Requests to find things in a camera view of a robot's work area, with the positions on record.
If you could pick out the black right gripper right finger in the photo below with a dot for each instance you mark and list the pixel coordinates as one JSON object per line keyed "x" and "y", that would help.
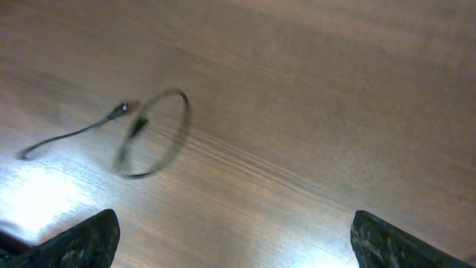
{"x": 379, "y": 244}

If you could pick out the black cable white-tipped plug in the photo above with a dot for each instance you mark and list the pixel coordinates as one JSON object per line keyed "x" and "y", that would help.
{"x": 138, "y": 125}

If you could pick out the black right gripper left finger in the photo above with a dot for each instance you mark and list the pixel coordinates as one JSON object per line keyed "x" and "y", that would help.
{"x": 89, "y": 244}

